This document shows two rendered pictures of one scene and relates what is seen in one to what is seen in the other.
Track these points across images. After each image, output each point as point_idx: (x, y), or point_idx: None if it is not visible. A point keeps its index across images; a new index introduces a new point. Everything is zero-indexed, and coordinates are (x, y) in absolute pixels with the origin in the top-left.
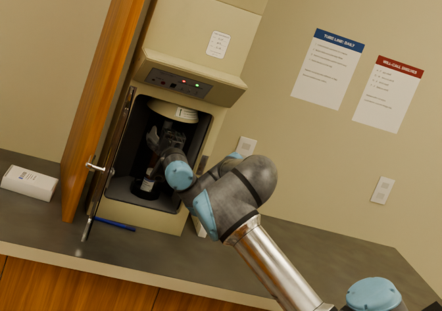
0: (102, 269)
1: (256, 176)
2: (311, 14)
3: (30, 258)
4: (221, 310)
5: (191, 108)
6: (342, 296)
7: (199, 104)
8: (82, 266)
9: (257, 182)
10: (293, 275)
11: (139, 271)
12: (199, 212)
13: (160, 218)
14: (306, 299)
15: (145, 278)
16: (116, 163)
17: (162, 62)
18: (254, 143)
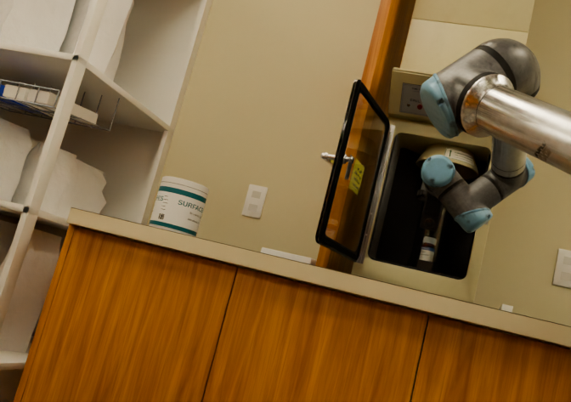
0: (345, 283)
1: (498, 41)
2: None
3: (258, 266)
4: (526, 361)
5: (460, 142)
6: None
7: (470, 137)
8: (319, 278)
9: (500, 44)
10: (565, 110)
11: (392, 285)
12: (423, 87)
13: (442, 285)
14: None
15: (403, 296)
16: (391, 247)
17: (411, 71)
18: None
